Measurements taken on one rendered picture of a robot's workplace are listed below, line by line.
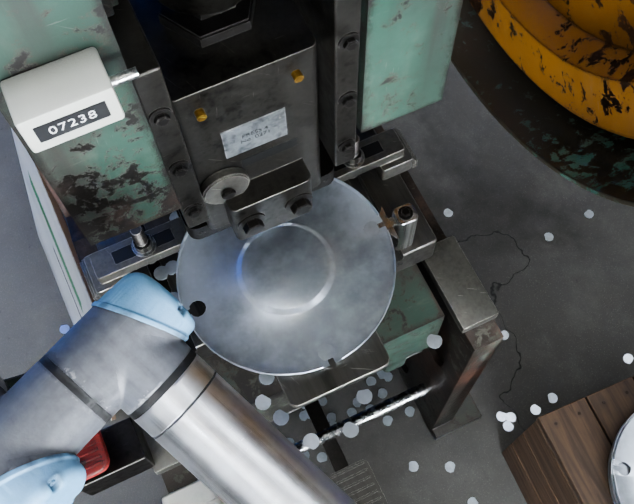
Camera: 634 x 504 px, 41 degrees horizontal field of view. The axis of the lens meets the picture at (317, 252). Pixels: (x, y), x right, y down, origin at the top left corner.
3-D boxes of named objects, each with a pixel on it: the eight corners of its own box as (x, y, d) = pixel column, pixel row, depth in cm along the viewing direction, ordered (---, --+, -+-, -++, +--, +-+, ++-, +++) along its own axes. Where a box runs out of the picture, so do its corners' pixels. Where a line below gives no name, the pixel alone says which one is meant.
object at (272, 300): (337, 139, 118) (337, 136, 117) (434, 316, 107) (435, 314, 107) (146, 223, 115) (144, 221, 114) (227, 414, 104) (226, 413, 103)
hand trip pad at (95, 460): (125, 475, 111) (111, 466, 104) (82, 495, 110) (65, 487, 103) (107, 427, 113) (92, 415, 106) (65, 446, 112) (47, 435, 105)
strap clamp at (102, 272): (207, 256, 120) (196, 226, 111) (96, 303, 118) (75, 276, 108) (192, 221, 123) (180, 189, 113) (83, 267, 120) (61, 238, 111)
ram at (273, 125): (338, 212, 102) (338, 68, 75) (224, 261, 100) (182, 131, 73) (280, 103, 108) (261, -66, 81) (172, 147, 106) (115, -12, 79)
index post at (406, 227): (414, 244, 120) (420, 215, 112) (395, 252, 120) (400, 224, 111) (405, 228, 121) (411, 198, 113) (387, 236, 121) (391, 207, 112)
